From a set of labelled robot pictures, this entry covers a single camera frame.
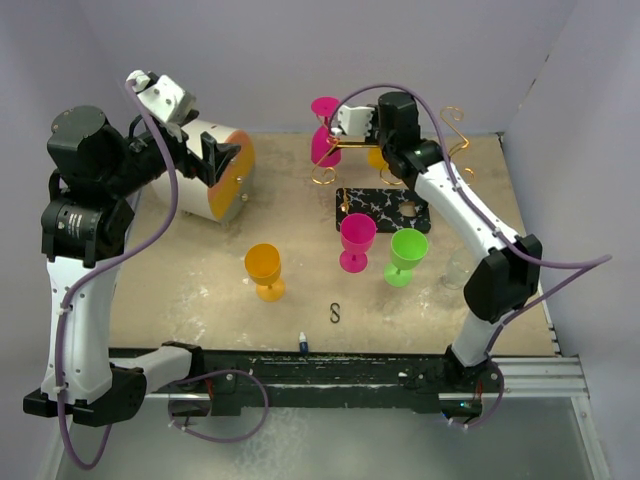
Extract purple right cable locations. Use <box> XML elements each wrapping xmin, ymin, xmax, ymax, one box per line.
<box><xmin>327</xmin><ymin>83</ymin><xmax>613</xmax><ymax>351</ymax></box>

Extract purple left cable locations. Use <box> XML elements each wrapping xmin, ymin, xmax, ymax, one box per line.
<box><xmin>58</xmin><ymin>79</ymin><xmax>179</xmax><ymax>470</ymax></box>

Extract black marble rack base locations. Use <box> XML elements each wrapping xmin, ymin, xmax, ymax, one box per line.
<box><xmin>335</xmin><ymin>188</ymin><xmax>432</xmax><ymax>234</ymax></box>

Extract small white dropper bottle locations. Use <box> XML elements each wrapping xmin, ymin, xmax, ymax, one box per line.
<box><xmin>299</xmin><ymin>332</ymin><xmax>309</xmax><ymax>354</ymax></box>

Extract green wine glass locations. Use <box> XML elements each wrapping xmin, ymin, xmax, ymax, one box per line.
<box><xmin>383</xmin><ymin>228</ymin><xmax>429</xmax><ymax>288</ymax></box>

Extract pink wine glass on table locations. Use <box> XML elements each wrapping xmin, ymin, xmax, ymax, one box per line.
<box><xmin>339</xmin><ymin>213</ymin><xmax>377</xmax><ymax>274</ymax></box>

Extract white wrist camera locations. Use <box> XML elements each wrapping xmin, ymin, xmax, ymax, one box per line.
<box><xmin>329</xmin><ymin>105</ymin><xmax>375</xmax><ymax>137</ymax></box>
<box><xmin>126</xmin><ymin>70</ymin><xmax>196</xmax><ymax>127</ymax></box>

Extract aluminium frame rail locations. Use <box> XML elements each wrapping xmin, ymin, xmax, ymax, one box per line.
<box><xmin>496</xmin><ymin>357</ymin><xmax>589</xmax><ymax>398</ymax></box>

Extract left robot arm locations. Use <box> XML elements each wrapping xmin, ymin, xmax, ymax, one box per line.
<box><xmin>23</xmin><ymin>106</ymin><xmax>241</xmax><ymax>427</ymax></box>

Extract orange wine glass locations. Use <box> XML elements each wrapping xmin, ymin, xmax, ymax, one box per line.
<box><xmin>367</xmin><ymin>148</ymin><xmax>389</xmax><ymax>171</ymax></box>
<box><xmin>244</xmin><ymin>243</ymin><xmax>286</xmax><ymax>302</ymax></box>

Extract black S hook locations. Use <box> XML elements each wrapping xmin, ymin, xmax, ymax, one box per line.
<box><xmin>330</xmin><ymin>302</ymin><xmax>341</xmax><ymax>324</ymax></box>

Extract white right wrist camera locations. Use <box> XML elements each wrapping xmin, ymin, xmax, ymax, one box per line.
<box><xmin>329</xmin><ymin>105</ymin><xmax>375</xmax><ymax>137</ymax></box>

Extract gold wire wine glass rack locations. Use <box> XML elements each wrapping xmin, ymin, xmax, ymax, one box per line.
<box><xmin>310</xmin><ymin>106</ymin><xmax>471</xmax><ymax>186</ymax></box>

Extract white round drawer box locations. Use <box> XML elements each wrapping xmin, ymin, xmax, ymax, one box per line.
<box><xmin>177</xmin><ymin>120</ymin><xmax>256</xmax><ymax>224</ymax></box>

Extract orange wine glass front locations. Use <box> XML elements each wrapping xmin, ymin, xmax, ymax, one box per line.
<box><xmin>244</xmin><ymin>243</ymin><xmax>286</xmax><ymax>302</ymax></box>

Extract pink wine glass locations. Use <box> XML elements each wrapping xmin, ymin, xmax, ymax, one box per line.
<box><xmin>339</xmin><ymin>213</ymin><xmax>377</xmax><ymax>274</ymax></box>
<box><xmin>311</xmin><ymin>96</ymin><xmax>341</xmax><ymax>168</ymax></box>

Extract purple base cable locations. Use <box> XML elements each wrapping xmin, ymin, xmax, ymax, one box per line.
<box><xmin>166</xmin><ymin>367</ymin><xmax>270</xmax><ymax>443</ymax></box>

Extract clear glass cup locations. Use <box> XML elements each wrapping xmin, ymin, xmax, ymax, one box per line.
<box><xmin>442</xmin><ymin>248</ymin><xmax>476</xmax><ymax>290</ymax></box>

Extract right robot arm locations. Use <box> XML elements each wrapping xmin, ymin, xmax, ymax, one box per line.
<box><xmin>371</xmin><ymin>90</ymin><xmax>542</xmax><ymax>391</ymax></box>

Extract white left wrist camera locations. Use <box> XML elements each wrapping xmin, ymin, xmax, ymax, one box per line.
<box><xmin>126</xmin><ymin>70</ymin><xmax>196</xmax><ymax>127</ymax></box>

